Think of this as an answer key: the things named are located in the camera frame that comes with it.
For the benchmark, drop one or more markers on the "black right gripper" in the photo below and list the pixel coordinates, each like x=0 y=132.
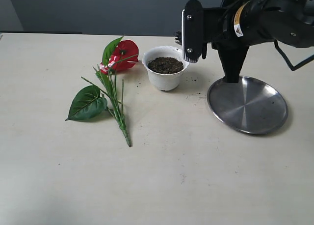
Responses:
x=203 y=26

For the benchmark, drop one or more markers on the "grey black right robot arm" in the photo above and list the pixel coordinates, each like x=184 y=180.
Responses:
x=236 y=25

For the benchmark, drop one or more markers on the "white plastic flower pot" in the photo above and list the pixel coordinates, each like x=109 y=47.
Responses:
x=164 y=82

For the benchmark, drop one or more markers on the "dark soil in pot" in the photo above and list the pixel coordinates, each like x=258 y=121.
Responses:
x=165 y=65

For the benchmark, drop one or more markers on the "round stainless steel plate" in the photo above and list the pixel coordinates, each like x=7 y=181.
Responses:
x=250 y=106

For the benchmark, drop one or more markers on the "red artificial flower with leaves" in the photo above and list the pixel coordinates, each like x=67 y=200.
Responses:
x=119 y=55

